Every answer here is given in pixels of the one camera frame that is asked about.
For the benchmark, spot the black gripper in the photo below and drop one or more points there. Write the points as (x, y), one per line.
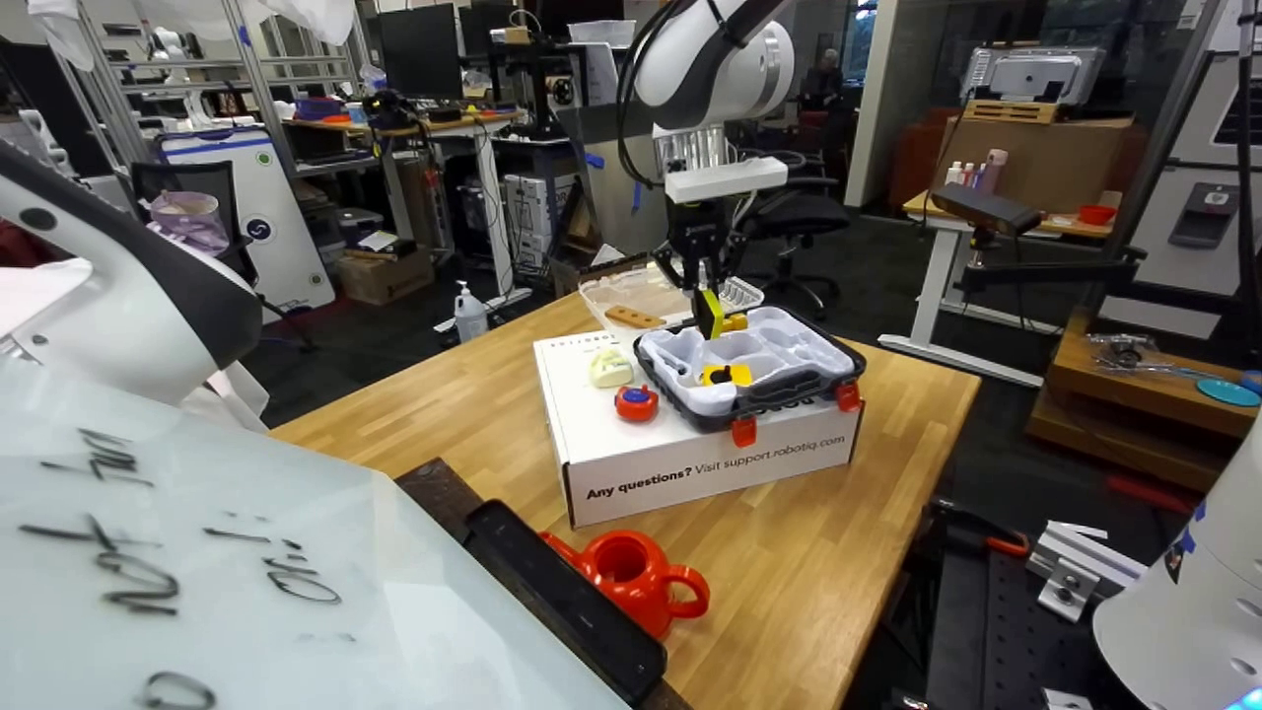
(702, 239)

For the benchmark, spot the transparent plastic case lid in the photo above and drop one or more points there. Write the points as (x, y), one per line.
(631, 289)

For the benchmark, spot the black and white toy case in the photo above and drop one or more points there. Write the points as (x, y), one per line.
(775, 361)

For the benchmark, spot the white whiteboard with writing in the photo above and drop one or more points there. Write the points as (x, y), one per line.
(197, 555)

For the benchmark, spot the yellow toy with black knob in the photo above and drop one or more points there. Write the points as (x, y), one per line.
(722, 376)

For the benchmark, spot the black office chair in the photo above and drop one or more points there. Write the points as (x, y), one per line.
(794, 223)

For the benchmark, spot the grey panel with blue tape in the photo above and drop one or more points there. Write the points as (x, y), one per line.
(617, 200)

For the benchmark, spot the cream round toy piece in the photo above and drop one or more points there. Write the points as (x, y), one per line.
(614, 366)

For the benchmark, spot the red and blue toy disc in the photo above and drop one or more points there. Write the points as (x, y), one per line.
(638, 403)

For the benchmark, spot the white Lean Robotics cardboard box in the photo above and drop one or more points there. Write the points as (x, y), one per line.
(656, 460)

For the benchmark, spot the white legged desk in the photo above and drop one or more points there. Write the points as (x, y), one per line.
(940, 282)

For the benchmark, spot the white pump bottle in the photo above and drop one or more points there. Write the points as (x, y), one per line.
(471, 315)

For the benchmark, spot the red toy watering can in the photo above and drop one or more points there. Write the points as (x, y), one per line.
(631, 572)

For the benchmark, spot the small brown cardboard box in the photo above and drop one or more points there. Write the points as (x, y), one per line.
(380, 278)

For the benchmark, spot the large brown cardboard box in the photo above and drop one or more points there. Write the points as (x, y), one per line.
(1039, 159)

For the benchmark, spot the white cabinet with blue logo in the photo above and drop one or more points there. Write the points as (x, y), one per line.
(283, 239)

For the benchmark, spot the low wooden shelf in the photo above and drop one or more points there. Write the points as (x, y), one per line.
(1128, 418)

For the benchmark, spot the purple cloth bundle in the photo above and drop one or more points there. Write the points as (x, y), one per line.
(190, 223)

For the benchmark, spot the black tripod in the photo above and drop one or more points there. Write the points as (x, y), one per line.
(1244, 200)

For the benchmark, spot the white rounded device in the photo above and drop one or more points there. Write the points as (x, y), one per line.
(1189, 604)

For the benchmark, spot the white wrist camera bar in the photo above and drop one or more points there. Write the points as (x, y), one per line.
(722, 177)

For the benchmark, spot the aluminium bracket parts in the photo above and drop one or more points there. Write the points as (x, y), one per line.
(1077, 564)

